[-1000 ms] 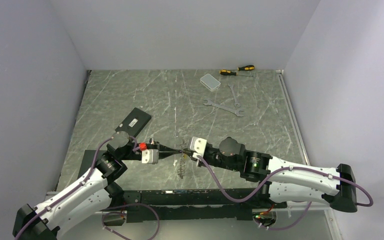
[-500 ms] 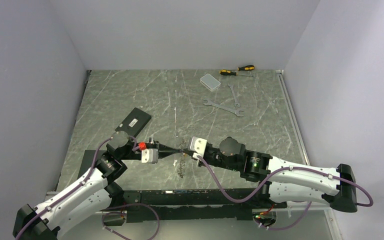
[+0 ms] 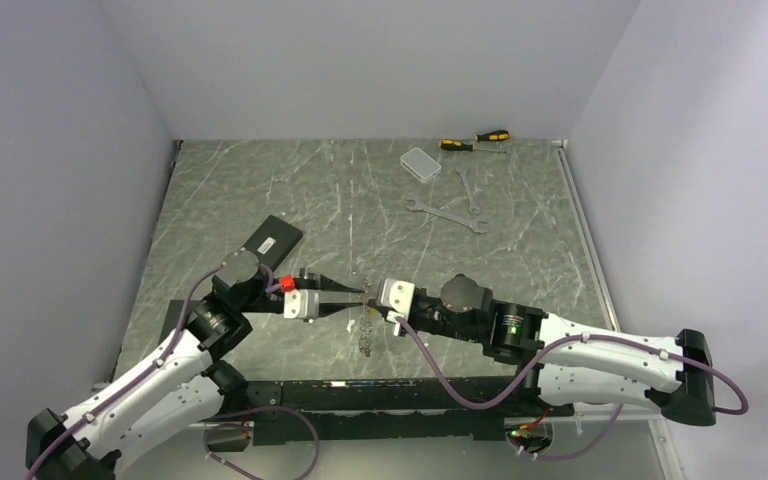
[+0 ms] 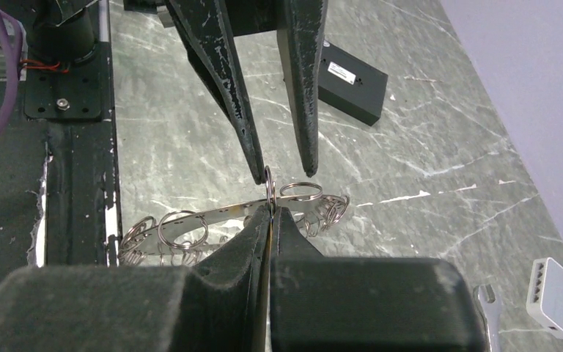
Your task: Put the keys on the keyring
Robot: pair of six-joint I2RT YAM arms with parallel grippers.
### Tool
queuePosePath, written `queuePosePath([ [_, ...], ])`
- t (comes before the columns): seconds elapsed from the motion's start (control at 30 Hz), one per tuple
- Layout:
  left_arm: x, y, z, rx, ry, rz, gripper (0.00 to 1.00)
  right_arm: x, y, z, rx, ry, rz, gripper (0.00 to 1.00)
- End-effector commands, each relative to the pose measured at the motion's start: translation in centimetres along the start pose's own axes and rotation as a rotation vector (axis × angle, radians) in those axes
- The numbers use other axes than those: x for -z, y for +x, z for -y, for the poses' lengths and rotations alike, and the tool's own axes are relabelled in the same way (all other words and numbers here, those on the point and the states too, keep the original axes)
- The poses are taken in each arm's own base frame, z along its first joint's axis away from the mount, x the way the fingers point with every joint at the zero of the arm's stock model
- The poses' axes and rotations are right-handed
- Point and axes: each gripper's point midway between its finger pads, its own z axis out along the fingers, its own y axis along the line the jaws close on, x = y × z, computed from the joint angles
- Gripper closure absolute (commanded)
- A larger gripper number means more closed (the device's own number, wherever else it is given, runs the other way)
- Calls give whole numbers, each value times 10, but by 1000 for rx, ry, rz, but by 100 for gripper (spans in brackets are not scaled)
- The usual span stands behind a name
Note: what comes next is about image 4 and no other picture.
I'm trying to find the large silver open-end wrench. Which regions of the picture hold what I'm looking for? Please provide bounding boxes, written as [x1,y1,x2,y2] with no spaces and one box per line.
[474,284,502,352]

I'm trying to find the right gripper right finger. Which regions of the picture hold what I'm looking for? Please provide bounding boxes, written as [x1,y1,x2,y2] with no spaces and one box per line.
[270,207,324,260]

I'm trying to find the silver toothed key organizer ring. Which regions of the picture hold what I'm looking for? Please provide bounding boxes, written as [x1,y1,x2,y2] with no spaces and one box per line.
[117,181,351,267]

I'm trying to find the small silver split ring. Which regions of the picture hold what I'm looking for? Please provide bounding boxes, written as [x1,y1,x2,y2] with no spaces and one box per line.
[264,165,278,217]

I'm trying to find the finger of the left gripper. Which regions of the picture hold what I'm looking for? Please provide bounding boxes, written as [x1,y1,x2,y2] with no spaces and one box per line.
[165,1,265,184]
[276,0,328,177]

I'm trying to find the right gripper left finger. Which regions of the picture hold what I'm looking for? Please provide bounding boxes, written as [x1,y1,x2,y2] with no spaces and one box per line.
[194,205,271,291]

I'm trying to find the black flat device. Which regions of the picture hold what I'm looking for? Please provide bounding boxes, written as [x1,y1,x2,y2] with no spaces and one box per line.
[318,40,389,126]

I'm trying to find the white rectangular network switch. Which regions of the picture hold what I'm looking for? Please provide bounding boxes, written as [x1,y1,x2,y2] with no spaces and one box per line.
[526,257,563,340]

